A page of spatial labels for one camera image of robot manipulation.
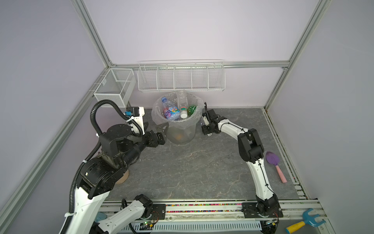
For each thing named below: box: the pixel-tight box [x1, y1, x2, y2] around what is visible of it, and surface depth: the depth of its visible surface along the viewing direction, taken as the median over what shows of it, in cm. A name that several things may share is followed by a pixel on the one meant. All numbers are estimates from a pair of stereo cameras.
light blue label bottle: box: [161, 97, 181, 120], surface depth 84 cm
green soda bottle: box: [187, 105, 197, 117], surface depth 86 cm
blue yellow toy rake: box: [285, 208, 326, 234], surface depth 71 cm
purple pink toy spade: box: [265, 151, 288, 184], surface depth 93 cm
